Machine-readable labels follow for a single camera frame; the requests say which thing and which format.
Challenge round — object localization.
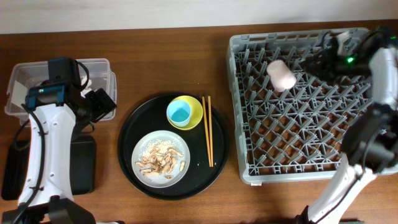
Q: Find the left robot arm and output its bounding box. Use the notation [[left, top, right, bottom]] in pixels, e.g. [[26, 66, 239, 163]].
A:
[[2, 57, 116, 223]]

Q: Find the peanut shells pile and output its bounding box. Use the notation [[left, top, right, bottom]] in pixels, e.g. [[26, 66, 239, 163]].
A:
[[134, 147, 187, 180]]

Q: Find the black rectangular tray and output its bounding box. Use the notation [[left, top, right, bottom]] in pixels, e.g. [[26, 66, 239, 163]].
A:
[[1, 136, 96, 201]]

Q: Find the wooden chopstick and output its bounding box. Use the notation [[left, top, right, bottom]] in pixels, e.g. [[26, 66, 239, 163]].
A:
[[201, 96, 213, 167], [208, 96, 214, 167]]

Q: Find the light blue cup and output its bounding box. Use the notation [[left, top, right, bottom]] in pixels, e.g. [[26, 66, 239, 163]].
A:
[[166, 100, 192, 128]]

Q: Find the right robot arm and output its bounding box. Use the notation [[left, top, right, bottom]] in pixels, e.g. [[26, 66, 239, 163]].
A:
[[294, 27, 397, 223]]

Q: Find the round black serving tray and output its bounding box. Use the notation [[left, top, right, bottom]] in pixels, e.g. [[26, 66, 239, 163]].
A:
[[118, 93, 229, 200]]

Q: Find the clear plastic bin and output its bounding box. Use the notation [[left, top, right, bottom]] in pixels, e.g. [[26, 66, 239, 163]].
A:
[[4, 58, 117, 124]]

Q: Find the pink cup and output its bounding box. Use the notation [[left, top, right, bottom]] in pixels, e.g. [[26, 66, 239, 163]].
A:
[[266, 60, 297, 92]]

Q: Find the white tissue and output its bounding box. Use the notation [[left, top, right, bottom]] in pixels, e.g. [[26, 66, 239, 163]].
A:
[[81, 75, 92, 96]]

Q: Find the grey plate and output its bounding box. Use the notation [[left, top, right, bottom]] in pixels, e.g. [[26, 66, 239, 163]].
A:
[[131, 130, 190, 188]]

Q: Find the yellow bowl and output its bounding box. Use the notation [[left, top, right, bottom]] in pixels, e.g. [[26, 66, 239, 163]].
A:
[[168, 95, 203, 131]]

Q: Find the white rice pile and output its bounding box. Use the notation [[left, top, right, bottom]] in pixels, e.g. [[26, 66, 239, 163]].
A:
[[142, 139, 173, 159]]

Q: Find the grey dishwasher rack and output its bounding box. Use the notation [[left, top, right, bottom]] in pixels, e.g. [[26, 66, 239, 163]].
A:
[[226, 28, 373, 185]]

